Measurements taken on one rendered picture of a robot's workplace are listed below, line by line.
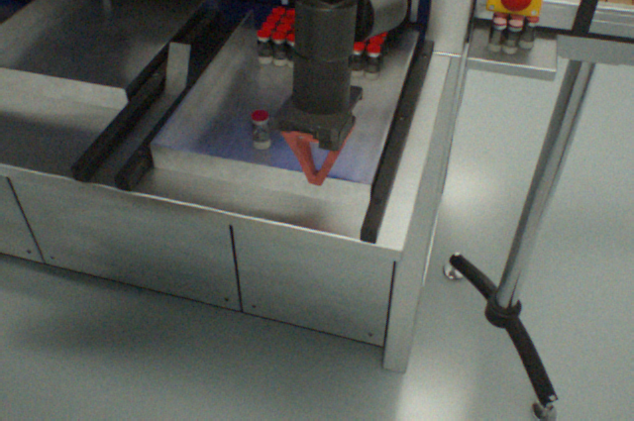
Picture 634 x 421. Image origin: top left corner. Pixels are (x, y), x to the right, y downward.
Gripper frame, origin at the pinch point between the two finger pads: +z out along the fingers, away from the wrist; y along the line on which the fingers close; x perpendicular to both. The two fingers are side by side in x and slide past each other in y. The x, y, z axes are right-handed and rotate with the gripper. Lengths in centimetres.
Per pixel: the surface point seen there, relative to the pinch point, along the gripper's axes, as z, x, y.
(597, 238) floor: 75, -55, 111
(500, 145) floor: 69, -23, 145
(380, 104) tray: 0.1, -2.5, 20.3
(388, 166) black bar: 0.6, -6.8, 6.1
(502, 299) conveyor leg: 65, -29, 62
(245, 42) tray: -1.5, 20.9, 29.5
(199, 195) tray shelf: 4.1, 12.8, -2.6
